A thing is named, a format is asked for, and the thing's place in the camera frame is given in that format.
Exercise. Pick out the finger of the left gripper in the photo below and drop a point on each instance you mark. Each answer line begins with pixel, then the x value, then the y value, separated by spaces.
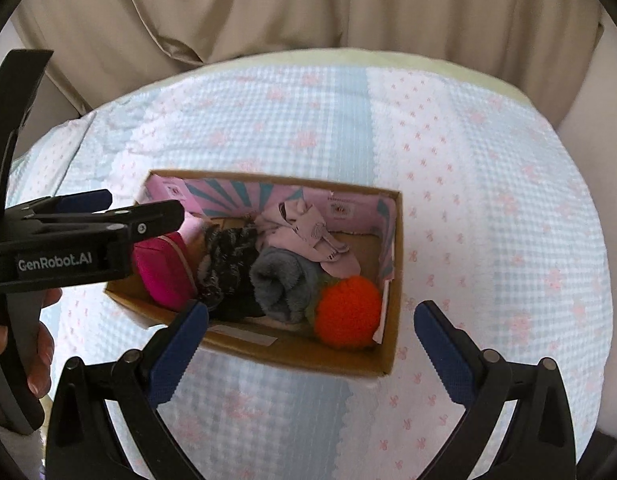
pixel 138 224
pixel 78 203

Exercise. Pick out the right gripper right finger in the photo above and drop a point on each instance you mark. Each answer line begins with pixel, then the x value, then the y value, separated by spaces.
pixel 481 386

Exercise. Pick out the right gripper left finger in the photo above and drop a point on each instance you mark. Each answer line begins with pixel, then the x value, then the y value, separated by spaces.
pixel 147 378

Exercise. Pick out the magenta pouch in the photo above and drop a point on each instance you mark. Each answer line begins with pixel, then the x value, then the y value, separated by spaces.
pixel 164 268

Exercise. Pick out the pink fluffy scrunchie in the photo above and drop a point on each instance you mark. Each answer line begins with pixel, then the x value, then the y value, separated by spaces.
pixel 193 230

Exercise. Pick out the black patterned scrunchie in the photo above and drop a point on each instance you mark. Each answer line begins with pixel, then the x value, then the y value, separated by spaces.
pixel 225 286

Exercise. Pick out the mauve fabric bow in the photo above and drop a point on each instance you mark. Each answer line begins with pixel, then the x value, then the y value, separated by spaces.
pixel 298 227

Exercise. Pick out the orange fluffy strawberry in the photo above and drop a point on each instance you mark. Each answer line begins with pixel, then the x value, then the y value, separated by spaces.
pixel 346 313

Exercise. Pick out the blue fluffy scrunchie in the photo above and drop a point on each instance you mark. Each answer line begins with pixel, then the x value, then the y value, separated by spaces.
pixel 285 284

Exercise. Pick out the blue pink checkered blanket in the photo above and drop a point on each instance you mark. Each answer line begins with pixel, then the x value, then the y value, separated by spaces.
pixel 500 231

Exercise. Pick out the open cardboard box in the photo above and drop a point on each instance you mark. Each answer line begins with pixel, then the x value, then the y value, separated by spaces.
pixel 367 219

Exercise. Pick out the beige curtain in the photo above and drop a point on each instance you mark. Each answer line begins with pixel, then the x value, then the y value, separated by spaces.
pixel 104 49

